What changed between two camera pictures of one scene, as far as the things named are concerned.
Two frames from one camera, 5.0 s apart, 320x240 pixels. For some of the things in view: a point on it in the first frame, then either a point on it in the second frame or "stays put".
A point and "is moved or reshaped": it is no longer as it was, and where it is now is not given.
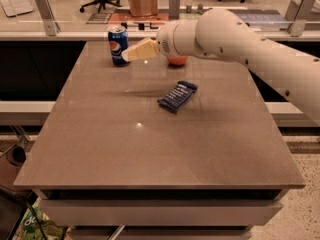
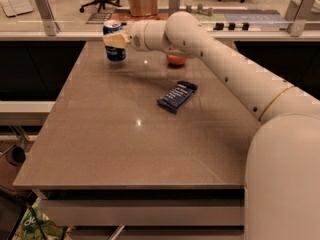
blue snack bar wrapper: [176, 98] stays put
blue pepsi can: [118, 42] is moved or reshaped
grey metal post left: [48, 18] stays put
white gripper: [165, 40] -> [136, 37]
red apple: [177, 60] stays put
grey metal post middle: [174, 4] stays put
